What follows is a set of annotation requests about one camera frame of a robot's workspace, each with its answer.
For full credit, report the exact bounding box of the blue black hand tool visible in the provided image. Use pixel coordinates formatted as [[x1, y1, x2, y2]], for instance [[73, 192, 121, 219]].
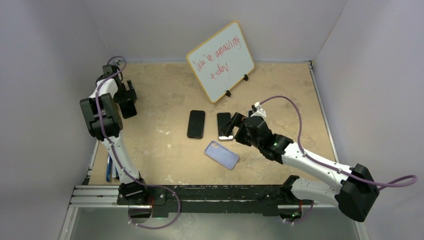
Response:
[[105, 154, 120, 183]]

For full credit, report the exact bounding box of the light blue case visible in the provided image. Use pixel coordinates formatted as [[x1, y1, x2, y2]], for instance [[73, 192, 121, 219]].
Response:
[[204, 141, 239, 170]]

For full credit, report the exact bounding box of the black phone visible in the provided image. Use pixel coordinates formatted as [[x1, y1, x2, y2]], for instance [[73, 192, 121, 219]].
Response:
[[216, 112, 234, 141], [119, 100, 137, 119]]

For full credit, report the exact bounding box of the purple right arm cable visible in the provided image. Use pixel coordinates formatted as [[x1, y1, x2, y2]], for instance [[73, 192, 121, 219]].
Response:
[[251, 95, 419, 227]]

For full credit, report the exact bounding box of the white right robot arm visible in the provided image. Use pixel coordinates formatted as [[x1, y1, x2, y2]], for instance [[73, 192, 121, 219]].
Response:
[[219, 112, 380, 222]]

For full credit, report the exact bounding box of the whiteboard with red writing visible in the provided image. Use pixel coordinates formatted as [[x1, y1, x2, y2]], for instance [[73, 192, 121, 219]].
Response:
[[186, 21, 255, 103]]

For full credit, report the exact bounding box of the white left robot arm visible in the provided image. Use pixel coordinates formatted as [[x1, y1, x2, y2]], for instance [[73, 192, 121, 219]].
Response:
[[79, 63, 149, 205]]

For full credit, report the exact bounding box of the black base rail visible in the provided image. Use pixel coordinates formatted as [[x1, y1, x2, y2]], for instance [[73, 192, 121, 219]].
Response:
[[116, 184, 311, 218]]

